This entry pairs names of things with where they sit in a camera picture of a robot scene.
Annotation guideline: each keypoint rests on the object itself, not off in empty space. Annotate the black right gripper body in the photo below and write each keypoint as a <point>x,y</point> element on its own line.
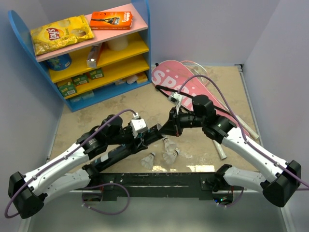
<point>185,121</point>

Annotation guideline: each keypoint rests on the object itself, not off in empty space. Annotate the pink badminton racket lower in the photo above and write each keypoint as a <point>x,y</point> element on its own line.
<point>220,150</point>

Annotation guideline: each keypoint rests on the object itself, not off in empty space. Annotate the pink SPORT racket bag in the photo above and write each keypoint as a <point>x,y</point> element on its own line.
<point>169,79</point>

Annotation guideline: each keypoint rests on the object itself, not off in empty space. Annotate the silver orange foil box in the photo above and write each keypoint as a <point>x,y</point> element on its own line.
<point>93,55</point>

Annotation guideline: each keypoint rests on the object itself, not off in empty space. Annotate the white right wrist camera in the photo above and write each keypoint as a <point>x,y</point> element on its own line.
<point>176,99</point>

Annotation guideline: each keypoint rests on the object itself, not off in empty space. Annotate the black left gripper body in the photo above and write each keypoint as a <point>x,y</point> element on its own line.
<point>127,137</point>

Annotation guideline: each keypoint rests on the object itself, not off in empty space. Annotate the green gum box left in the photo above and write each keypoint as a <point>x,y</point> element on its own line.
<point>66,88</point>

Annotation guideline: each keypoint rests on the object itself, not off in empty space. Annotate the black BOKA shuttlecock tube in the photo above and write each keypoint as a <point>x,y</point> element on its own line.
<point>121,152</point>

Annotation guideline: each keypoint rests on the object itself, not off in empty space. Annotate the orange Gillette razor box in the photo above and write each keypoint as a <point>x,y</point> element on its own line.
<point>111,20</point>

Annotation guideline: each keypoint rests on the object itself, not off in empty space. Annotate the yellow Lays chips bag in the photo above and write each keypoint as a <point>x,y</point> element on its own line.
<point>62,33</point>

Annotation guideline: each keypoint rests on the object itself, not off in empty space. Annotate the green gum box right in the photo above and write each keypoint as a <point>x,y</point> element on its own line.
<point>95,74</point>

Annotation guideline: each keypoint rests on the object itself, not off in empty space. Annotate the green gum box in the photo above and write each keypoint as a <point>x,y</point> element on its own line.
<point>95,74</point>
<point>66,88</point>
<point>80,79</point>

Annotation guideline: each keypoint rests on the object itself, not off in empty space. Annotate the green gum box middle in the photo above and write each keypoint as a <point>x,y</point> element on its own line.
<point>80,79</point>

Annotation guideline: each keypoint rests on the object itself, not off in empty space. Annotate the white paper roll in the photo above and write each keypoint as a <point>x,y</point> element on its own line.
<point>118,44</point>

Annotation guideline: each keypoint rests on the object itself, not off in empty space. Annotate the pink badminton racket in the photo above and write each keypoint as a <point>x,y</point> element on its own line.
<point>220,150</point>
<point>197,69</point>

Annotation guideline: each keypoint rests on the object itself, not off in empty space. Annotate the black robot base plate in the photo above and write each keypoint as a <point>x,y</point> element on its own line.
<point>200,186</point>

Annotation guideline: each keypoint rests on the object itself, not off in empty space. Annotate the pink badminton racket upper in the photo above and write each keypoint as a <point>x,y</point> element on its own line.
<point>197,69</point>

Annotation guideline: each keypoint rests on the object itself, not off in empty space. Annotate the blue wooden shelf unit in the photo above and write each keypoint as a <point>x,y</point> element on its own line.
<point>116,65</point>

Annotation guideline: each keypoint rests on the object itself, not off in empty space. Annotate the blue round snack can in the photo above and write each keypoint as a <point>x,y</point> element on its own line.
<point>59,63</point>

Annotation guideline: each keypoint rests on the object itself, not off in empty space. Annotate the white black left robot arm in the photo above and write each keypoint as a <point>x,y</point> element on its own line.
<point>29,192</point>

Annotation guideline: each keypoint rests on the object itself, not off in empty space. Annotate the white shuttlecock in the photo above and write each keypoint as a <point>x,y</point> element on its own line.
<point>170,157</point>
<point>147,162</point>
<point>169,145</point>

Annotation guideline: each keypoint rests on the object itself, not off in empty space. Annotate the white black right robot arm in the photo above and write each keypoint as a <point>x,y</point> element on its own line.
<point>275,178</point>

